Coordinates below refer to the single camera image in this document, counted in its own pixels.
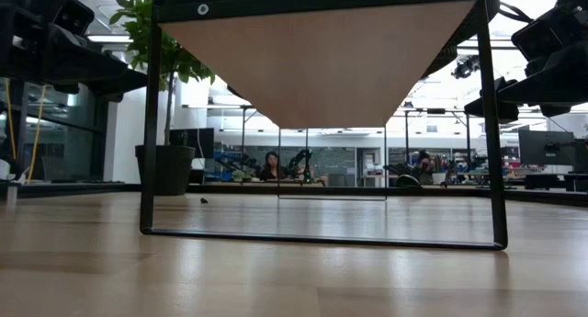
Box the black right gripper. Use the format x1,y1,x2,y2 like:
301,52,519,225
463,0,588,125

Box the wooden shelf black metal frame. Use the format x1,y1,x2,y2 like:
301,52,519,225
140,0,509,252

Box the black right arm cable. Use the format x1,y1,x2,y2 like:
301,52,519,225
498,1,535,25

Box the black computer monitor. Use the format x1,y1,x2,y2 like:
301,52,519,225
168,127,216,160
518,129,576,167

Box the yellow cable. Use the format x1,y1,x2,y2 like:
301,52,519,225
4,77,47,184

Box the black ceiling spotlight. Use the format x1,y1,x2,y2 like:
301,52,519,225
451,54,481,80

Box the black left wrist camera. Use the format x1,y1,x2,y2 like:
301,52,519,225
53,0,96,37

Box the person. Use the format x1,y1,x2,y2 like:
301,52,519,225
414,150,436,186
259,150,287,182

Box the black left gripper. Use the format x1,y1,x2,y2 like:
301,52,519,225
0,0,150,104

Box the black background rig frame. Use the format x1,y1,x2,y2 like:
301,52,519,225
401,106,473,166

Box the green plant in black pot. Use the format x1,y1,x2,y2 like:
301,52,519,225
108,0,216,197

